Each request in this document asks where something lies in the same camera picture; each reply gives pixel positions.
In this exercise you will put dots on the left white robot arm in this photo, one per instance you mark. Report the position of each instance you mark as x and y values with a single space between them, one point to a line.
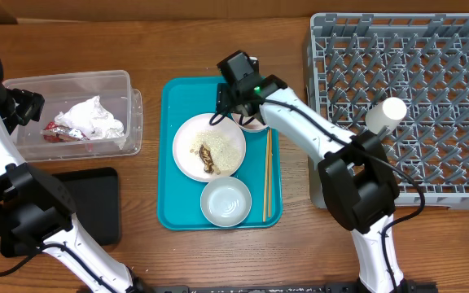
73 246

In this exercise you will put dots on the clear plastic waste bin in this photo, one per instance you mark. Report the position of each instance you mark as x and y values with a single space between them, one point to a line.
64 91

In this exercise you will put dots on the grey shallow bowl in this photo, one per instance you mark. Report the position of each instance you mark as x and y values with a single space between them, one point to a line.
226 202

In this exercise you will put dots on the white napkin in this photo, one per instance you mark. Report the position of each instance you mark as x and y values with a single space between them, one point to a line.
93 120

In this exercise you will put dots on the teal plastic serving tray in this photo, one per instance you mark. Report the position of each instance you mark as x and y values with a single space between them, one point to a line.
178 203

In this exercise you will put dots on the red foil snack wrapper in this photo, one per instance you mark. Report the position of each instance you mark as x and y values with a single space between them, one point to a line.
59 133

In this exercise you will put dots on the wooden chopstick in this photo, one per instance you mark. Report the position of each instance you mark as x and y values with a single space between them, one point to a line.
269 174
264 213

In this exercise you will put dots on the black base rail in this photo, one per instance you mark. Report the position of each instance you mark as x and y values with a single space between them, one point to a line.
331 287

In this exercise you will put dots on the black plastic tray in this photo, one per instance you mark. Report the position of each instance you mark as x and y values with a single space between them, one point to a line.
43 205

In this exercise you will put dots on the large white dinner plate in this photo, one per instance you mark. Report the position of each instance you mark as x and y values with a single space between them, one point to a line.
225 140

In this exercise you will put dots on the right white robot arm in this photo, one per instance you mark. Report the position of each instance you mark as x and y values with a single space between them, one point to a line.
357 182

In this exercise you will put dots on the grey dishwasher rack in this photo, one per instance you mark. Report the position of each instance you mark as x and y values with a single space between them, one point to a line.
355 61

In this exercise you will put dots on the left wooden chopstick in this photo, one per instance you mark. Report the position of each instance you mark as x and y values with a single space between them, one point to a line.
264 213

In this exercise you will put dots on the brown food scrap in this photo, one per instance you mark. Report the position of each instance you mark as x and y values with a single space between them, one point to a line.
207 159

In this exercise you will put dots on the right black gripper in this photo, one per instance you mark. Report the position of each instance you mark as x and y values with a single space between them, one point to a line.
223 99

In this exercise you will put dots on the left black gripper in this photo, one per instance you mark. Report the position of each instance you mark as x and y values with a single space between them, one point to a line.
29 103

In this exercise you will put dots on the white paper cup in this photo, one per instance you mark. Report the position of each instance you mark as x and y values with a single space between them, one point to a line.
386 115

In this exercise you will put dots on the right wooden chopstick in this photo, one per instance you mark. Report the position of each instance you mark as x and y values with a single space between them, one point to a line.
269 174

